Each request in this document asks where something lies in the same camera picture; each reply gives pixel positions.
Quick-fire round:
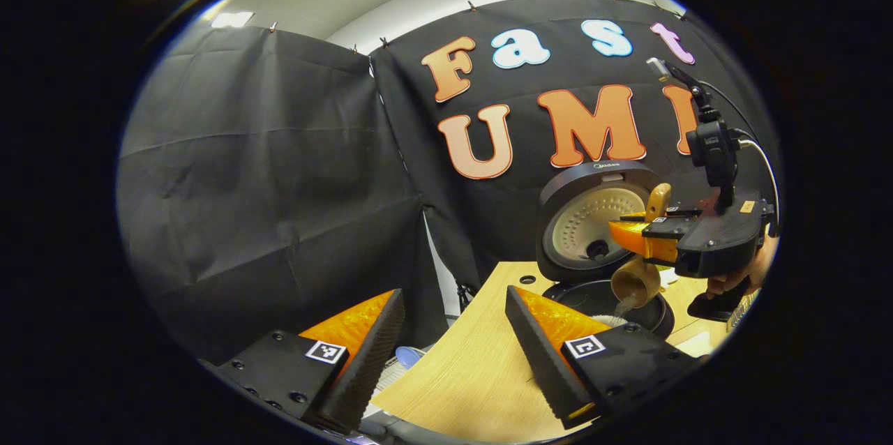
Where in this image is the dark grey rice cooker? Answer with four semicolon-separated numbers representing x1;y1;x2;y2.
536;160;676;341

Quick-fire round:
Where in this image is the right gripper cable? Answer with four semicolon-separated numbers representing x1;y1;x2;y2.
698;79;781;236

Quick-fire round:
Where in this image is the white rice pile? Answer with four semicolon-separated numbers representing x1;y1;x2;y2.
593;295;640;329

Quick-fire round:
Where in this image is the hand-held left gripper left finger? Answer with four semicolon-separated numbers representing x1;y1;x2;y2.
197;289;407;436

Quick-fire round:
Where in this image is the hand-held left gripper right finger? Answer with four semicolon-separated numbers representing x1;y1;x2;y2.
504;285;706;431

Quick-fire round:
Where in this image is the wooden spoon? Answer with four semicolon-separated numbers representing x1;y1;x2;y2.
610;183;673;310

